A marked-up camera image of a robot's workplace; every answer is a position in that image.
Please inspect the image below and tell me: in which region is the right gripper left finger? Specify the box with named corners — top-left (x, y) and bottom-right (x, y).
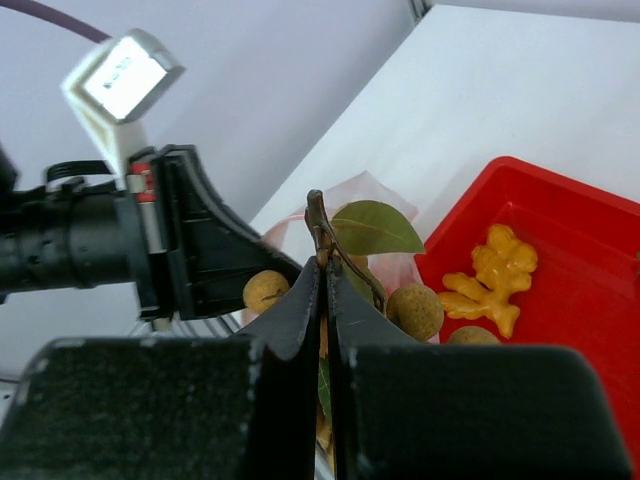
top-left (1, 259), bottom-right (320, 479)

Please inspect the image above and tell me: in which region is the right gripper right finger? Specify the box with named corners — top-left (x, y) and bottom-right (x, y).
top-left (326, 260), bottom-right (633, 479)

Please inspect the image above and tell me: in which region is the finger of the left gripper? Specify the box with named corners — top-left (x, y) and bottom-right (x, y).
top-left (159, 145), bottom-right (301, 320)

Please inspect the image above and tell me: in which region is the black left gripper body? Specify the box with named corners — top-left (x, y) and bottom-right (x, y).
top-left (1, 157), bottom-right (173, 320)

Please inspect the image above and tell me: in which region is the clear pink-dotted zip bag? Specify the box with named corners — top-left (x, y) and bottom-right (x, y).
top-left (239, 169), bottom-right (441, 346)

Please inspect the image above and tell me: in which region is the orange ginger root piece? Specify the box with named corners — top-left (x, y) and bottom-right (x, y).
top-left (438, 224), bottom-right (538, 339)

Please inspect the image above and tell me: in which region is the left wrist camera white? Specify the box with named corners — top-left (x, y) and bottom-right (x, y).
top-left (61, 28), bottom-right (185, 190)

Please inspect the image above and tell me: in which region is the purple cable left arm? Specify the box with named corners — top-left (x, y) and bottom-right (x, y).
top-left (12, 0), bottom-right (114, 44)

